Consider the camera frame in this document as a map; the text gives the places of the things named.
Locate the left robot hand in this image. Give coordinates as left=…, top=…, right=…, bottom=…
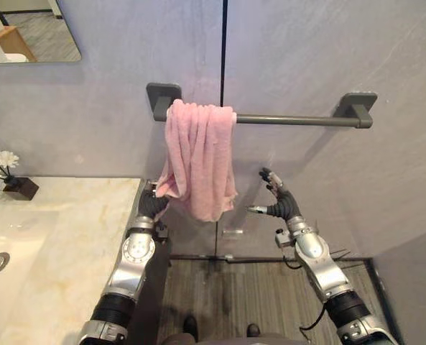
left=137, top=180, right=171, bottom=222

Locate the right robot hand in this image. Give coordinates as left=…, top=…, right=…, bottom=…
left=246, top=167, right=301, bottom=220

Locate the pink towel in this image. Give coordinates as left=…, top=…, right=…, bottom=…
left=154, top=98, right=239, bottom=222

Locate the grey towel bar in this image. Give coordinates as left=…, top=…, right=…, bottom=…
left=146, top=82, right=378, bottom=130

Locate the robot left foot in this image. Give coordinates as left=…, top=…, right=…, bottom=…
left=182, top=314, right=198, bottom=340

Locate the dark square flower pot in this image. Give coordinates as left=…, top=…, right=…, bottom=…
left=3, top=176, right=40, bottom=201

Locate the white sink basin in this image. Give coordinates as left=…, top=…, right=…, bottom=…
left=0, top=211, right=61, bottom=345

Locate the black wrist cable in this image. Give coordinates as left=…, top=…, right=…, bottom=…
left=298, top=303, right=330, bottom=334

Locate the wall mirror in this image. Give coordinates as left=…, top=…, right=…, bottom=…
left=0, top=0, right=82, bottom=65

